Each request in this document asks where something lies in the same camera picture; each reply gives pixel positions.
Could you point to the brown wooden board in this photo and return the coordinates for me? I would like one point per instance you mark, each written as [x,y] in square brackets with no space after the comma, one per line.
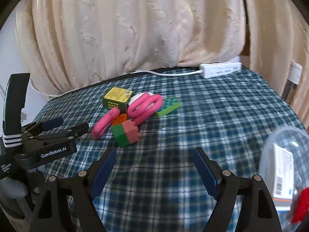
[245,58]

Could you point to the white medicine box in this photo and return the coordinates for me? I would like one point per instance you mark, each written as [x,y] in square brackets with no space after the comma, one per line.
[281,169]

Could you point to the wide cream curtain panel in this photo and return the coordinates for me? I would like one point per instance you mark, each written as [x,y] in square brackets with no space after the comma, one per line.
[132,29]

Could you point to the white power strip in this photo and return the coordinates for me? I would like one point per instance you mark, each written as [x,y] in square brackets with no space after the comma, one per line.
[217,71]

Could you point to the orange building block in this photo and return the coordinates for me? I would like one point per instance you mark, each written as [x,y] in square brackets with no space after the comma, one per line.
[120,119]

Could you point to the clear plastic container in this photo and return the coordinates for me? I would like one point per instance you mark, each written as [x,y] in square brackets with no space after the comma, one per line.
[284,137]

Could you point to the red building block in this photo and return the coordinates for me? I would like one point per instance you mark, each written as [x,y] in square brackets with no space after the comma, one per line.
[301,205]

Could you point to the white tower appliance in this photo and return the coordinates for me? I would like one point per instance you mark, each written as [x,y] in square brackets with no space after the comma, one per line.
[294,75]

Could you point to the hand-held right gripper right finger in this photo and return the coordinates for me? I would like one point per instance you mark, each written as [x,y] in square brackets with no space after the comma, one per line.
[205,171]

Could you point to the narrow cream curtain panel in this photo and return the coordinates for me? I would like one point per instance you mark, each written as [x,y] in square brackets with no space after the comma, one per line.
[272,41]

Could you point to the small white dish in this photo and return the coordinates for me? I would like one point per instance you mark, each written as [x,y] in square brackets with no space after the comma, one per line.
[135,99]

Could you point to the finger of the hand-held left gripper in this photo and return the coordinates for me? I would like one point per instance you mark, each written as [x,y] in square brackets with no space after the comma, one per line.
[77,129]
[54,122]

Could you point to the green and pink block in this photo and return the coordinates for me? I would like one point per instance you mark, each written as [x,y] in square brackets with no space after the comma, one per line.
[126,133]

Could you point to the blue plaid blanket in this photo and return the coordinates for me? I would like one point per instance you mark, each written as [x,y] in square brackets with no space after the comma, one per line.
[193,125]

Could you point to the green studded building plate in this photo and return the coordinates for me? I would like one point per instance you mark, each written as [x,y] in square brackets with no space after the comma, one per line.
[169,106]

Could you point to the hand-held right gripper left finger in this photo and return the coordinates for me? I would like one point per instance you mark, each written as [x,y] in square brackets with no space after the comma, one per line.
[103,174]

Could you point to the green box with yellow label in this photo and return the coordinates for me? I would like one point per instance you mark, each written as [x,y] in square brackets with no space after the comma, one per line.
[118,94]

